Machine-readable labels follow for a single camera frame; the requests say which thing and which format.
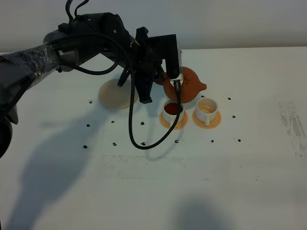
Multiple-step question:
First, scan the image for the right orange saucer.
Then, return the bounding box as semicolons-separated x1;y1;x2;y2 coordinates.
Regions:
192;111;222;129

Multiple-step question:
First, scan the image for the left orange saucer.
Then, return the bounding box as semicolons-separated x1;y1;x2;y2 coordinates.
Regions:
159;112;188;130

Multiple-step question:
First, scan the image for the cream teapot saucer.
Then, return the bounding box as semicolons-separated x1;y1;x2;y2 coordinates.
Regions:
98;79;131;109

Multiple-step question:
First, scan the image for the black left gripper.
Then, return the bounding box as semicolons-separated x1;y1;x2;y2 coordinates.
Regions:
133;27;167;104

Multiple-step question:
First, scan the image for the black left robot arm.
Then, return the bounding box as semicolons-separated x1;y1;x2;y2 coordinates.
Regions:
0;12;179;154

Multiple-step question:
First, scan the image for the right white teacup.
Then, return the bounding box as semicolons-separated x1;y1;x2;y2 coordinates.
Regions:
195;97;218;127

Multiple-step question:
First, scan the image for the brown clay teapot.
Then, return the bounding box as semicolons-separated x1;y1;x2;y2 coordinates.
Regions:
157;67;207;104

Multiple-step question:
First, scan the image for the white teacup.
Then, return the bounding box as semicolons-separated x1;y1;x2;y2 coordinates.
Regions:
161;101;185;129
195;97;218;127

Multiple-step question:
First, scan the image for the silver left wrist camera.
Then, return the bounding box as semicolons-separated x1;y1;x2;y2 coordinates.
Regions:
146;34;183;84

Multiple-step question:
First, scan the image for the left white teacup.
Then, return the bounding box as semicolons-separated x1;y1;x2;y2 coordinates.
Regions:
161;101;185;129

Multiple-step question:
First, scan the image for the orange saucer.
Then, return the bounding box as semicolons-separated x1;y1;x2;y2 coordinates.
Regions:
192;111;222;129
159;112;188;130

